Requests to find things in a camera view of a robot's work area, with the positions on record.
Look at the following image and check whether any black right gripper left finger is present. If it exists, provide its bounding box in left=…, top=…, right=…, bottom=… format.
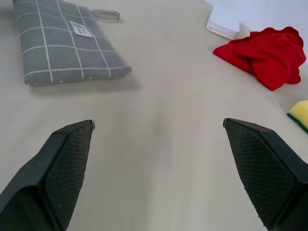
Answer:
left=0, top=119, right=96, bottom=231

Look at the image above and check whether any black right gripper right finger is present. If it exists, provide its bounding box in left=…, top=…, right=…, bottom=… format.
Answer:
left=223, top=117, right=308, bottom=231

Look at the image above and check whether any yellow and green sponge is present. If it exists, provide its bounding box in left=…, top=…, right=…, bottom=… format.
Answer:
left=286, top=100, right=308, bottom=135

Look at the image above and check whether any red cloth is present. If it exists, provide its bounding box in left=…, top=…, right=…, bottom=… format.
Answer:
left=212, top=26, right=307, bottom=91

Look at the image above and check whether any white plastic box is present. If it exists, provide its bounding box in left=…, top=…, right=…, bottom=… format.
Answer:
left=205, top=0, right=241, bottom=40

